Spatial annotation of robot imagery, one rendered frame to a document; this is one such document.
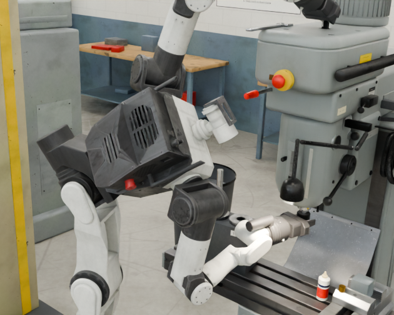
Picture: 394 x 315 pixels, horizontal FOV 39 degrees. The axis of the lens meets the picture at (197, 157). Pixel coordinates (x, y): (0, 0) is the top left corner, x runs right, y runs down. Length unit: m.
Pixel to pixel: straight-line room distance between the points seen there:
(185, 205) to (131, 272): 2.48
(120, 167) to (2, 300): 2.01
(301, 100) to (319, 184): 0.28
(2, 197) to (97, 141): 1.59
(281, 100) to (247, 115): 5.37
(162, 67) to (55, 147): 0.42
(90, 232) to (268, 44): 0.80
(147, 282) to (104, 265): 1.99
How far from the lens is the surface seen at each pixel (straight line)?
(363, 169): 2.01
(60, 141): 1.77
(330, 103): 1.67
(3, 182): 3.14
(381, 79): 2.01
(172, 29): 1.64
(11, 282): 3.42
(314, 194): 1.81
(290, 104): 1.73
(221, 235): 2.11
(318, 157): 1.77
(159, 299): 3.68
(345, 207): 2.31
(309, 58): 1.57
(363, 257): 2.29
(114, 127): 1.57
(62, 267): 4.06
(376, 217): 2.26
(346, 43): 1.63
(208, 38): 7.31
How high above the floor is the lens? 2.07
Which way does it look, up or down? 20 degrees down
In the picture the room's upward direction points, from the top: 2 degrees clockwise
